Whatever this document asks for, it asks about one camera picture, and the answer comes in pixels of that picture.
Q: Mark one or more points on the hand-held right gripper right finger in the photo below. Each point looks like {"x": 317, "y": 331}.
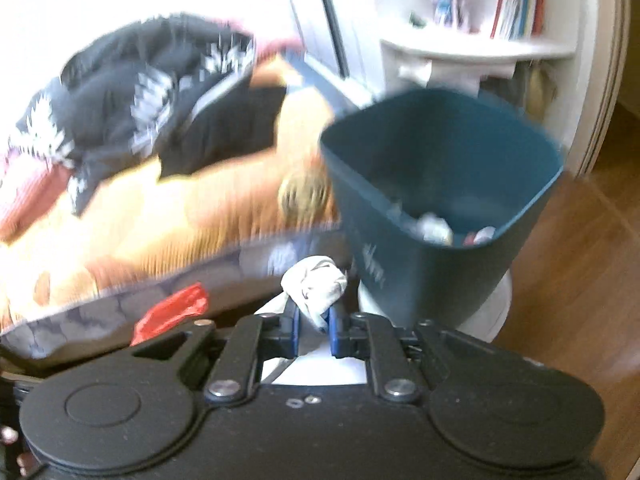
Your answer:
{"x": 334, "y": 335}

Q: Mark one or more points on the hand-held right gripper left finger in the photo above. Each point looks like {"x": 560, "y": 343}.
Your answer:
{"x": 295, "y": 332}

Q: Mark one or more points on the white sock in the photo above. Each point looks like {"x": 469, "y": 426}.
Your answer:
{"x": 315, "y": 280}

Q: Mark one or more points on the teal plastic bin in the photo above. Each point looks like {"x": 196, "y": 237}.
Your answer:
{"x": 450, "y": 285}

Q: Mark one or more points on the red plastic bag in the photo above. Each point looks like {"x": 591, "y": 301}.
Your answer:
{"x": 170, "y": 310}

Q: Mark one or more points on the printed paper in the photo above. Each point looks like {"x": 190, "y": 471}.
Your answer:
{"x": 434, "y": 227}

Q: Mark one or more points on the white round stool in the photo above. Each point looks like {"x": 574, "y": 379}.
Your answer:
{"x": 492, "y": 317}

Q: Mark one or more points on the black cloth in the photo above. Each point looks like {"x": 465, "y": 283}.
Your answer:
{"x": 225, "y": 125}

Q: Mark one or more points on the pink striped blanket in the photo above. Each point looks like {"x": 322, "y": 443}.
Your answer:
{"x": 30, "y": 195}

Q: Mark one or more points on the dark leaf print duvet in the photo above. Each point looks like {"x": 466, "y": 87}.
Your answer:
{"x": 125, "y": 75}

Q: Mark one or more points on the white corner shelf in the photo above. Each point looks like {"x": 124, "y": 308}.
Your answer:
{"x": 450, "y": 47}

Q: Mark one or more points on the brown hanging item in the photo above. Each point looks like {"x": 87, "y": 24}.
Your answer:
{"x": 540, "y": 90}

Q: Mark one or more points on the white wardrobe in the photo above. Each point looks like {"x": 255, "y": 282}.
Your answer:
{"x": 310, "y": 10}

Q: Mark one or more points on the small green figure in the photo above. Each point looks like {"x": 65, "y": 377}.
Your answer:
{"x": 417, "y": 19}

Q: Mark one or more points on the row of books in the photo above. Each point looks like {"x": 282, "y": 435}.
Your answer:
{"x": 515, "y": 0}

